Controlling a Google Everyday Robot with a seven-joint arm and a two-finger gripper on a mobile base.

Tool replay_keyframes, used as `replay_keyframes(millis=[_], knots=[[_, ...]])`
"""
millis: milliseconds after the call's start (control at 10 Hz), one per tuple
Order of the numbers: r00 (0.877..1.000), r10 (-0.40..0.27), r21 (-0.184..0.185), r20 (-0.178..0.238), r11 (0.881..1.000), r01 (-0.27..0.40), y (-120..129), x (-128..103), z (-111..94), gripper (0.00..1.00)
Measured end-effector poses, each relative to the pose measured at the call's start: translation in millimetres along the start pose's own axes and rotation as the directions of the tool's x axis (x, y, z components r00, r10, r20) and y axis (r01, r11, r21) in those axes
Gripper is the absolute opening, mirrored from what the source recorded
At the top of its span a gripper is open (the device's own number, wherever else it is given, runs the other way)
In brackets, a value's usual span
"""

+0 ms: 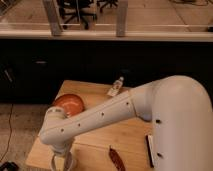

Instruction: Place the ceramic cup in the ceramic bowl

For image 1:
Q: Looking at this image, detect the grey metal post right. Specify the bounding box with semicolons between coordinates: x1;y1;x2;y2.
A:
116;0;128;37

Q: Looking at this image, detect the black object floor corner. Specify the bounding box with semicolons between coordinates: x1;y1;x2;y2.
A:
0;162;19;171

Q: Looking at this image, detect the grey metal post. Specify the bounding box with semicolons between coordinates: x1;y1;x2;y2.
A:
116;0;128;37
43;0;62;36

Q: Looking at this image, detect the black cable on floor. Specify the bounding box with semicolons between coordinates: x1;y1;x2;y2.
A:
0;102;15;163

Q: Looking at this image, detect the small plastic bottle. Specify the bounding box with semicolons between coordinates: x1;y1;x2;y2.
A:
107;77;124;97

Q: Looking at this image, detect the grey metal post left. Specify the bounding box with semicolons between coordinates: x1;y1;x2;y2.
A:
43;0;62;36

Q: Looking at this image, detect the black and white remote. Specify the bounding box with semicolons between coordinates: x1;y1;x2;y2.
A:
145;134;154;168

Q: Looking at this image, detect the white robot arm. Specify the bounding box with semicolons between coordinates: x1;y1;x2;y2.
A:
39;76;213;171

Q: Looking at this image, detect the orange ceramic bowl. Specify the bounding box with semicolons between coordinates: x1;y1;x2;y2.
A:
53;94;84;117

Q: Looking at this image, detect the black office chair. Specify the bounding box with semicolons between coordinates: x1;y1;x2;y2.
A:
56;0;97;30
96;0;118;13

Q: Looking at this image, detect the white ceramic cup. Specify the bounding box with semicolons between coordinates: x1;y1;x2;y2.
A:
50;153;77;171

